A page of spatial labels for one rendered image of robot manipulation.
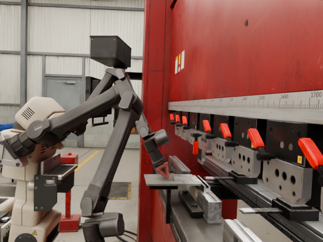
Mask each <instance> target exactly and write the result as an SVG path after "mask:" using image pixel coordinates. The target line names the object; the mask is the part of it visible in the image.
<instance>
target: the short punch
mask: <svg viewBox="0 0 323 242"><path fill-rule="evenodd" d="M205 156H206V152H204V151H203V150H201V149H199V150H198V154H197V155H196V158H198V162H199V163H200V164H202V165H203V162H204V161H205Z"/></svg>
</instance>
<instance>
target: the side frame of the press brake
mask: <svg viewBox="0 0 323 242"><path fill-rule="evenodd" d="M172 10H173V8H172V7H170V0H145V2H144V32H143V61H142V91H141V101H142V102H143V104H144V108H143V113H144V116H145V118H146V120H147V122H148V124H149V126H150V128H151V131H152V132H157V131H159V130H161V129H164V130H165V131H166V132H167V134H168V136H169V138H170V142H168V143H166V144H164V145H162V146H159V145H157V146H158V149H159V150H160V152H161V154H162V155H163V156H164V157H165V159H166V162H168V163H169V156H177V157H178V158H179V159H180V160H181V161H182V162H183V163H184V164H185V165H186V166H187V167H188V168H189V169H190V170H191V172H190V173H189V174H192V175H195V176H196V177H197V175H199V176H200V177H201V178H202V179H203V180H204V181H212V180H206V179H204V177H213V176H211V175H210V174H209V173H208V172H207V171H206V170H204V169H203V168H202V164H200V163H199V162H198V158H196V155H194V154H193V145H192V144H191V143H189V141H185V140H184V139H182V138H181V136H177V135H175V124H170V123H171V120H170V114H173V116H174V122H175V121H176V120H175V115H176V110H168V105H169V81H170V56H171V30H172ZM154 141H155V139H154ZM155 142H156V141H155ZM143 143H144V139H143V138H142V137H141V136H140V150H139V179H138V209H137V242H153V241H152V236H151V215H152V190H150V189H149V186H147V185H146V182H145V178H144V174H154V173H153V164H152V160H151V158H150V156H149V153H148V152H147V150H146V148H145V146H144V145H143ZM156 144H157V143H156ZM221 201H222V218H223V219H230V220H234V219H236V218H237V200H221Z"/></svg>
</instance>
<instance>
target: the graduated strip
mask: <svg viewBox="0 0 323 242"><path fill-rule="evenodd" d="M168 106H186V107H266V108H323V90H317V91H305V92H293V93H280V94H268V95H256V96H244V97H226V98H214V99H202V100H190V101H177V102H169V105H168Z"/></svg>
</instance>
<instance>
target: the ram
mask: <svg viewBox="0 0 323 242"><path fill-rule="evenodd" d="M183 50H185V55H184V68H183V69H181V58H182V51H183ZM179 54H180V64H179ZM177 56H178V64H177V73H176V74H175V58H176V57H177ZM179 66H180V71H178V67H179ZM317 90H323V0H177V2H176V4H175V6H174V8H173V10H172V30H171V56H170V81H169V102H177V101H190V100H202V99H214V98H226V97H244V96H256V95H268V94H280V93H293V92H305V91H317ZM168 110H177V111H187V112H197V113H207V114H217V115H227V116H237V117H247V118H256V119H267V120H276V121H290V122H301V123H310V124H320V125H323V108H266V107H186V106H168Z"/></svg>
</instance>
